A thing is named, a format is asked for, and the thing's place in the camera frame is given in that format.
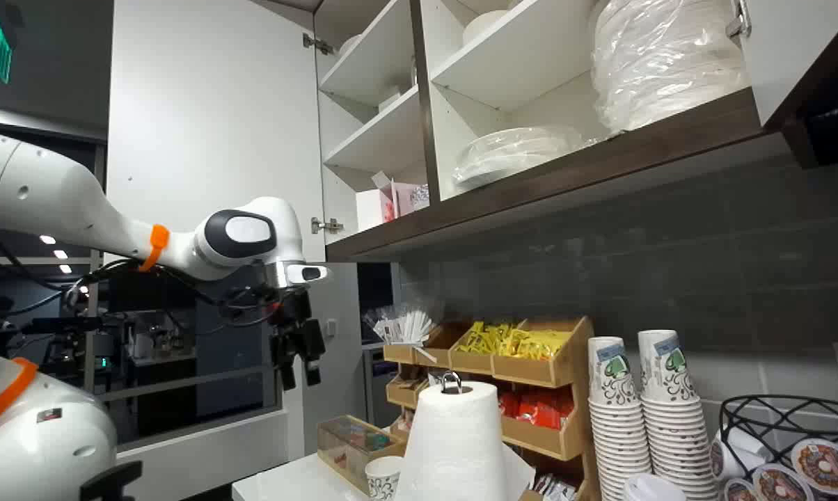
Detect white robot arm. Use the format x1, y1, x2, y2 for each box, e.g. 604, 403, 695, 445
0, 133, 328, 501

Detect white paper towel roll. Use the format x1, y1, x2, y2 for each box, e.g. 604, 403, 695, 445
396, 381, 530, 501

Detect right paper cup stack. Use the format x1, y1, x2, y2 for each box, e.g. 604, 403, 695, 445
638, 330, 719, 501

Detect metal paper towel holder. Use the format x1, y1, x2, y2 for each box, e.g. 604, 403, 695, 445
442, 373, 466, 395

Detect white and red box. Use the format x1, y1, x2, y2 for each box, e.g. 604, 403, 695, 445
356, 174, 428, 231

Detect wooden tea box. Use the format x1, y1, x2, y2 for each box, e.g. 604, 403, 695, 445
317, 415, 405, 491

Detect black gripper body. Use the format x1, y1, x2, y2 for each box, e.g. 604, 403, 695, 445
270, 286, 327, 367

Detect left paper cup stack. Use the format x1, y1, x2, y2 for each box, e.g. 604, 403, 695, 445
587, 338, 652, 501

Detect wooden condiment organizer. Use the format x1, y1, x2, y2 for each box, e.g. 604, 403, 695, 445
385, 316, 601, 501

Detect white plates on shelf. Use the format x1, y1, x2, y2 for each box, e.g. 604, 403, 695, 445
453, 125, 584, 188

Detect white cabinet door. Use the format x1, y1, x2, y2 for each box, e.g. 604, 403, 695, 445
105, 0, 322, 231

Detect wrapped white plates stack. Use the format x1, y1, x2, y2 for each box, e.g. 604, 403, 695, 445
590, 0, 748, 133

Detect black wire basket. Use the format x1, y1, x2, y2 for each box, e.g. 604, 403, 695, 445
716, 395, 838, 501

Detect small paper cup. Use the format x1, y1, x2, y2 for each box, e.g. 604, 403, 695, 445
364, 458, 405, 501

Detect paper cup stack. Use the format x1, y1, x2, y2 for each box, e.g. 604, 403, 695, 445
638, 330, 719, 501
587, 338, 652, 501

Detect white upper cabinet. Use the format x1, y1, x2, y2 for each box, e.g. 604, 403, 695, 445
303, 0, 838, 263

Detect white plastic utensils bundle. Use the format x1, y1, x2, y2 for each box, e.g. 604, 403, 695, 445
374, 310, 434, 350

